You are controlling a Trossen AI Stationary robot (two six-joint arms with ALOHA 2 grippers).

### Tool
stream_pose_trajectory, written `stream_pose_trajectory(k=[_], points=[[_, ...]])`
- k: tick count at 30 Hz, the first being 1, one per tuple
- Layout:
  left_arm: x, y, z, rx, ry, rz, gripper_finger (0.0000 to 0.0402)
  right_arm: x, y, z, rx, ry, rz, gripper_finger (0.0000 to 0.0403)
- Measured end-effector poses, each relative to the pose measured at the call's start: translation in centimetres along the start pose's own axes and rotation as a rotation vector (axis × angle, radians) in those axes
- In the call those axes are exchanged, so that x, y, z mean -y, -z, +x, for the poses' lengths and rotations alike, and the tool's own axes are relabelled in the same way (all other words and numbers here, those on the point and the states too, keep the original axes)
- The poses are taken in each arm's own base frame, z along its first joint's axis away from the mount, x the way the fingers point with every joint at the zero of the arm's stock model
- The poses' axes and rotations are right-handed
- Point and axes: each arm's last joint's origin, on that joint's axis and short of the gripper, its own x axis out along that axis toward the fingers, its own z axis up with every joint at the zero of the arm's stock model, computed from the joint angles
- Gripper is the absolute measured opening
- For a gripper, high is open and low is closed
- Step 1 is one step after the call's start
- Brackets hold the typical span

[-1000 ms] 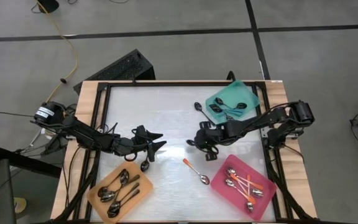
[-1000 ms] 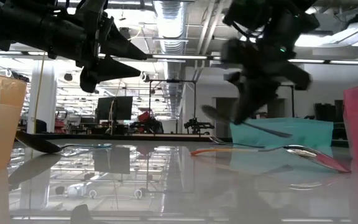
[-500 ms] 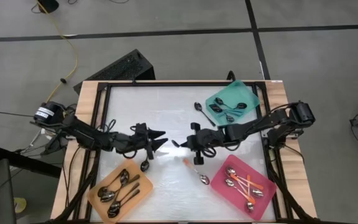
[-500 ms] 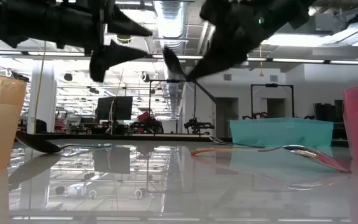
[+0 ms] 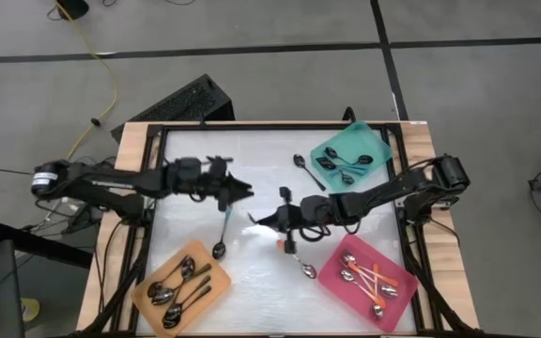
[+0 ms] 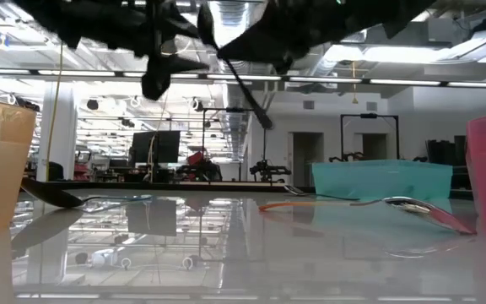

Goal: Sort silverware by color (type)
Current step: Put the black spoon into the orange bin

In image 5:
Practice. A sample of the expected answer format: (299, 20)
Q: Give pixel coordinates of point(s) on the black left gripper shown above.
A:
(214, 180)

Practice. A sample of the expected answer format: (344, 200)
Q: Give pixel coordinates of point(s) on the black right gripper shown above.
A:
(291, 218)

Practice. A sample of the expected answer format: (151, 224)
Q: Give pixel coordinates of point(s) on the black metal spoon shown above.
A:
(153, 289)
(202, 270)
(187, 268)
(173, 311)
(171, 322)
(299, 160)
(164, 297)

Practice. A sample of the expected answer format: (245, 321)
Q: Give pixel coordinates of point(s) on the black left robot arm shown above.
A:
(111, 180)

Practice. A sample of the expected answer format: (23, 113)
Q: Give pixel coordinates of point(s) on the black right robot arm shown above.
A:
(392, 188)

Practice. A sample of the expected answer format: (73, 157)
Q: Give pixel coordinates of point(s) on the white table mat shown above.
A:
(261, 155)

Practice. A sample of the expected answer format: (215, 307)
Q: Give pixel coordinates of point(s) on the orange plastic tray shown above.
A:
(202, 256)

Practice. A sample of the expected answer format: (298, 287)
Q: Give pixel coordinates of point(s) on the black perforated computer case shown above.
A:
(186, 101)

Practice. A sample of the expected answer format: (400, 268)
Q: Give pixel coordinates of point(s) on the teal plastic tray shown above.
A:
(369, 138)

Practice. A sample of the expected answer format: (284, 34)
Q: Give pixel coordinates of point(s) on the pink plastic tray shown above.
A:
(392, 313)

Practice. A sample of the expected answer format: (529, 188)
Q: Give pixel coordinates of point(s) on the black floor beam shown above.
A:
(40, 244)

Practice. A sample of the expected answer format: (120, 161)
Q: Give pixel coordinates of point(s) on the yellow disc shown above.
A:
(31, 310)

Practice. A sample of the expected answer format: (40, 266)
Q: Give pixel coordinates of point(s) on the black round base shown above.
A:
(74, 7)

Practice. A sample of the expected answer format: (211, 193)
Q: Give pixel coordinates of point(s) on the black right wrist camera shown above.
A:
(316, 207)

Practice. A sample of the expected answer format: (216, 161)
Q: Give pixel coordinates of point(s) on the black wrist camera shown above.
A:
(188, 170)
(316, 207)

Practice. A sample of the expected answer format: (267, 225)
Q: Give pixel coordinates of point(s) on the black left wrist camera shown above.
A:
(188, 170)

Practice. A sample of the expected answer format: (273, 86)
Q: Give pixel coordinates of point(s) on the black aluminium table frame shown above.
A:
(275, 127)

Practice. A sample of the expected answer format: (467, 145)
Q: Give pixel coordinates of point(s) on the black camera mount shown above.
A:
(348, 114)

